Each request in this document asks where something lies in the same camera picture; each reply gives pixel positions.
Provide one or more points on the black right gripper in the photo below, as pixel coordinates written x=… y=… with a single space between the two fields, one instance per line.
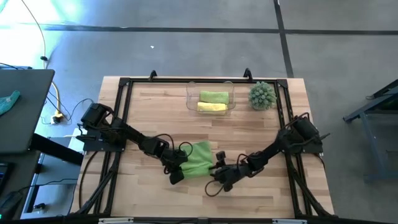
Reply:
x=230 y=173

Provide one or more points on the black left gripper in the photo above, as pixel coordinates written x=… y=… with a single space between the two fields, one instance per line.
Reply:
x=175 y=158

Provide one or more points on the bright green microfiber towel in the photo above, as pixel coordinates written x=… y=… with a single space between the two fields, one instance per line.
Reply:
x=199 y=160

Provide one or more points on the yellow microfiber towel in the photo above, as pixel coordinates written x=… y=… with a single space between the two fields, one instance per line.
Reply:
x=211 y=107

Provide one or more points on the lime yellow-green microfiber towel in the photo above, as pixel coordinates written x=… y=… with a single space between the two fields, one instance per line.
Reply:
x=214 y=97

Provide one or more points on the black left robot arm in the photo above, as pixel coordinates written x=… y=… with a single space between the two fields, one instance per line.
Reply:
x=136 y=138

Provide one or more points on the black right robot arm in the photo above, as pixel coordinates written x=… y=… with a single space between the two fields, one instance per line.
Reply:
x=280 y=146

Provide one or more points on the clear plastic basket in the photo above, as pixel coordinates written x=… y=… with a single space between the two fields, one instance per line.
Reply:
x=189 y=99

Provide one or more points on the artificial plant in grey pot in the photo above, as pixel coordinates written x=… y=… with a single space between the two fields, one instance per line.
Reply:
x=262 y=96

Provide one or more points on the yellow power adapter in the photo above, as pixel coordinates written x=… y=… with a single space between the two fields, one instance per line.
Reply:
x=57 y=117

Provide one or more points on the blue-grey metal cart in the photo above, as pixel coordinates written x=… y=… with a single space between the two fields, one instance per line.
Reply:
x=372 y=146

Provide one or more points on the dark grey desk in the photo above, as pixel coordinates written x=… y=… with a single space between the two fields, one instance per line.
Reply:
x=25 y=118

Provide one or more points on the teal cloth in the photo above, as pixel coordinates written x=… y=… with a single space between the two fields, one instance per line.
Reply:
x=7 y=102

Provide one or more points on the silver frame bracket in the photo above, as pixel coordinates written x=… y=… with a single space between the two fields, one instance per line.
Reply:
x=115 y=221
x=289 y=221

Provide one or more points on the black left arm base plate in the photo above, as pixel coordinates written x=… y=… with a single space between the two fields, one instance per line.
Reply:
x=96 y=144

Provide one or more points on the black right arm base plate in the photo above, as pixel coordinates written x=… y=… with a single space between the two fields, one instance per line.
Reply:
x=312 y=148

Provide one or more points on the black aluminium table frame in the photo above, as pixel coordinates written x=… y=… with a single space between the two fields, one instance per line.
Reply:
x=202 y=80

